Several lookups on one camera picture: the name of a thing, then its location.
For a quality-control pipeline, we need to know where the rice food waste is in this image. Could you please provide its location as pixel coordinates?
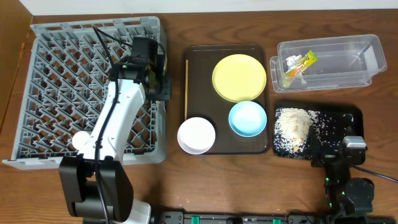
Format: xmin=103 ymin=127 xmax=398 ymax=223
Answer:
xmin=274 ymin=108 xmax=357 ymax=159

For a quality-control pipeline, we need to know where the light blue bowl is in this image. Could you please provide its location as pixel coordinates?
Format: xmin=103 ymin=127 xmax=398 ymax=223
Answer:
xmin=228 ymin=101 xmax=267 ymax=138

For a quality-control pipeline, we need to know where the white tissue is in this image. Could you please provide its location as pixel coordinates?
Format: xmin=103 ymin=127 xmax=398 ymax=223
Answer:
xmin=286 ymin=55 xmax=307 ymax=84

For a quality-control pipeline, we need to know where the green snack wrapper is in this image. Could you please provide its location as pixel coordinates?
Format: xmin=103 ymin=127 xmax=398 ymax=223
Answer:
xmin=282 ymin=50 xmax=318 ymax=88

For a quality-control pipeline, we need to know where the small white cup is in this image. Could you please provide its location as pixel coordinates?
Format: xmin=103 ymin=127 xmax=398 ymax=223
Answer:
xmin=72 ymin=131 xmax=90 ymax=151

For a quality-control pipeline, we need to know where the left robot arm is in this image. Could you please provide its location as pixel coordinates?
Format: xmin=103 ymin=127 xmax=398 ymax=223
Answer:
xmin=59 ymin=54 xmax=171 ymax=223

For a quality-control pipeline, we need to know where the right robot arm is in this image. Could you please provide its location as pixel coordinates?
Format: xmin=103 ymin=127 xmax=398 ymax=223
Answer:
xmin=305 ymin=126 xmax=397 ymax=224

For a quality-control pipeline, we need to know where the black food waste tray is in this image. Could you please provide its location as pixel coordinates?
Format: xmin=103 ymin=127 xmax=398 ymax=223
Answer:
xmin=273 ymin=100 xmax=364 ymax=160

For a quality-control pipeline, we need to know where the clear plastic waste bin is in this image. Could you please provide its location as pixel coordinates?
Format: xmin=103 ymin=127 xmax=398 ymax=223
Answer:
xmin=269 ymin=34 xmax=387 ymax=93

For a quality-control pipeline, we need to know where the left wooden chopstick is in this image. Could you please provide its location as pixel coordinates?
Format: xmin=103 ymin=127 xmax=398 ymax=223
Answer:
xmin=184 ymin=59 xmax=189 ymax=120

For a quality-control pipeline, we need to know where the dark brown serving tray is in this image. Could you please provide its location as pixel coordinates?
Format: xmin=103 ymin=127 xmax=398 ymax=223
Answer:
xmin=180 ymin=44 xmax=272 ymax=156

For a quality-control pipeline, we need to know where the white pink bowl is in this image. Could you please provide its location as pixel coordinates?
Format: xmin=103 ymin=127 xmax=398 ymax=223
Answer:
xmin=177 ymin=117 xmax=216 ymax=155

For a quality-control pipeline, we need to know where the yellow round plate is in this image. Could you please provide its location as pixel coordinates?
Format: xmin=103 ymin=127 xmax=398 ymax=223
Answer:
xmin=211 ymin=54 xmax=267 ymax=103

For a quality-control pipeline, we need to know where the grey plastic dish rack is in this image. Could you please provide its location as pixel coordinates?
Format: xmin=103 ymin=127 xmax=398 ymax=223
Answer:
xmin=5 ymin=16 xmax=167 ymax=170

